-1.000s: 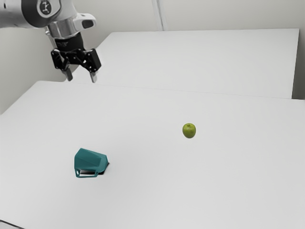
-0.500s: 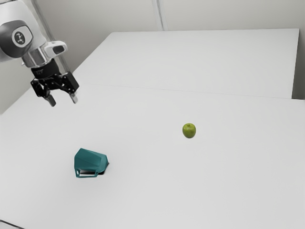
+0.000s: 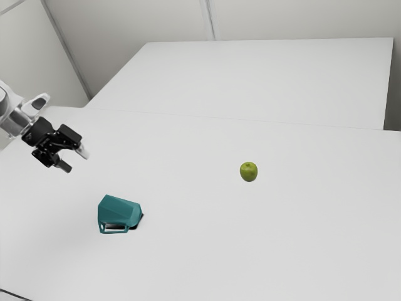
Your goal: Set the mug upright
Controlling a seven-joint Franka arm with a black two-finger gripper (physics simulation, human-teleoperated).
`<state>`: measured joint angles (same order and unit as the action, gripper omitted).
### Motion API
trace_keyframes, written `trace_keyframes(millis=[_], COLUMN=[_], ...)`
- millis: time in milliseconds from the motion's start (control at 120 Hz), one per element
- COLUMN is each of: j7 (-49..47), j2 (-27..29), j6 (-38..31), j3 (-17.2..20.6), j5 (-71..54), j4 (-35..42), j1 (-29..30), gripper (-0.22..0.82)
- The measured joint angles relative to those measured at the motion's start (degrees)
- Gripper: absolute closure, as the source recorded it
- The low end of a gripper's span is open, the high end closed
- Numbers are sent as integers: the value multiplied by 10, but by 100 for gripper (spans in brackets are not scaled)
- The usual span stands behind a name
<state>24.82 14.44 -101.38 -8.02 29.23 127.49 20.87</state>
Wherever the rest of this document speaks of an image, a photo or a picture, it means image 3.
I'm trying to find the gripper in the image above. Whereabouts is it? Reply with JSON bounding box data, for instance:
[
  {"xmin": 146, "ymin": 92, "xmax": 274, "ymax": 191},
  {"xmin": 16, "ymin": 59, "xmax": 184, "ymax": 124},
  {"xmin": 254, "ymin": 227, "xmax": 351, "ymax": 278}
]
[{"xmin": 21, "ymin": 117, "xmax": 91, "ymax": 174}]

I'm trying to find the teal faceted mug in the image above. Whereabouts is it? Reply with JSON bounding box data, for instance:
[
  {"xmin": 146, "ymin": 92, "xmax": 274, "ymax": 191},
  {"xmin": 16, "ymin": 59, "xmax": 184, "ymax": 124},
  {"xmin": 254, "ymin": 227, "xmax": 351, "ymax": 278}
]
[{"xmin": 97, "ymin": 194, "xmax": 144, "ymax": 235}]

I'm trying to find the green apple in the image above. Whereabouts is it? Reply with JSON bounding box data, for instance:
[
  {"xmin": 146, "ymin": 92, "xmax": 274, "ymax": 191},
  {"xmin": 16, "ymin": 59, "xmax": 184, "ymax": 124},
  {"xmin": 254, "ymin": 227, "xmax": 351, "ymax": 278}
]
[{"xmin": 239, "ymin": 161, "xmax": 259, "ymax": 183}]

